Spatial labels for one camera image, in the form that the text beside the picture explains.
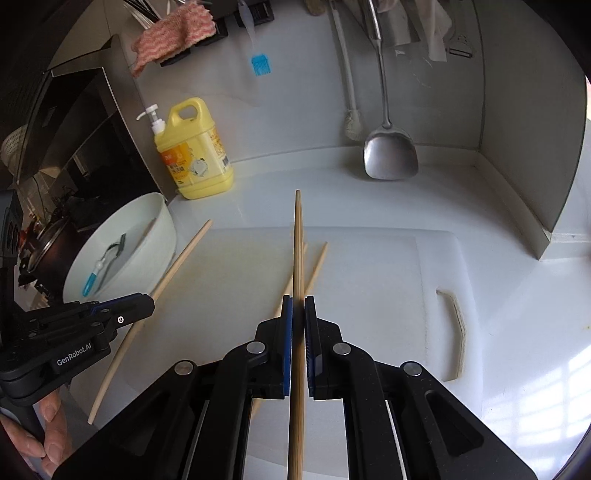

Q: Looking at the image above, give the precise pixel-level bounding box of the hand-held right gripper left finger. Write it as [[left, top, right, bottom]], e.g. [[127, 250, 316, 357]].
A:
[[53, 295, 294, 480]]

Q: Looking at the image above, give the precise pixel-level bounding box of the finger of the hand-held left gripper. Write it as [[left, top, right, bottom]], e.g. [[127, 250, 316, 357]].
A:
[[90, 292, 156, 344]]

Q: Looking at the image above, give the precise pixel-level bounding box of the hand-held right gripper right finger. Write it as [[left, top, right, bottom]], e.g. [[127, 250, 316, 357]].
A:
[[304, 295, 539, 480]]

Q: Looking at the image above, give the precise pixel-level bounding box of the metal spoon with blue handle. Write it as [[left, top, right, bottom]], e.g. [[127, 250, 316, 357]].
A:
[[82, 233, 127, 297]]

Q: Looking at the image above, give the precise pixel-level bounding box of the white round bowl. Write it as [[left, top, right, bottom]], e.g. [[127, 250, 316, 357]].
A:
[[62, 192, 177, 308]]

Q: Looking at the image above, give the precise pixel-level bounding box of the person's left hand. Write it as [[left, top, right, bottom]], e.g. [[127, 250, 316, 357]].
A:
[[0, 385, 75, 467]]

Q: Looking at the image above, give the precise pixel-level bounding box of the white plastic cutting board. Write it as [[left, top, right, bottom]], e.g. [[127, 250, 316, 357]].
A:
[[134, 226, 478, 480]]

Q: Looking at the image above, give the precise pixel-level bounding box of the dark wok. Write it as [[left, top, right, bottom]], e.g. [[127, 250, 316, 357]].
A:
[[18, 215, 79, 287]]

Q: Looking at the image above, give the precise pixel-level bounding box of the yellow detergent pump bottle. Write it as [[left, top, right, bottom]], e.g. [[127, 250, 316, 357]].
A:
[[136, 97, 235, 200]]

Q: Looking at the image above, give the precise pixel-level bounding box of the metal spatula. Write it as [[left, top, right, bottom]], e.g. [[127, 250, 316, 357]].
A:
[[362, 0, 419, 181]]

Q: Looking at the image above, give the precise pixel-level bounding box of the white plastic basket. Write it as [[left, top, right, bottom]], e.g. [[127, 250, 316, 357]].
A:
[[0, 127, 26, 167]]

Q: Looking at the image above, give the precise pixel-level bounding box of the pink striped cloth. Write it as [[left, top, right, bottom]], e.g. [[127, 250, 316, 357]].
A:
[[130, 2, 215, 77]]

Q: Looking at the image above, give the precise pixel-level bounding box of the blue silicone brush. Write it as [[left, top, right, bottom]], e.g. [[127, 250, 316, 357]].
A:
[[238, 0, 273, 78]]

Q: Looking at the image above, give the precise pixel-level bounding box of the metal peeler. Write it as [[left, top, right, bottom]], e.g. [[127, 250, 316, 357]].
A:
[[445, 23, 475, 58]]

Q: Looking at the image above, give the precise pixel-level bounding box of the grey hanging cloth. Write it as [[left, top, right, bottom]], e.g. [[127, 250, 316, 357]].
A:
[[392, 0, 451, 63]]

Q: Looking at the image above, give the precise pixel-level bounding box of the black wall rack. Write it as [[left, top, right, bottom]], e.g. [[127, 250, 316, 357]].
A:
[[159, 0, 275, 68]]

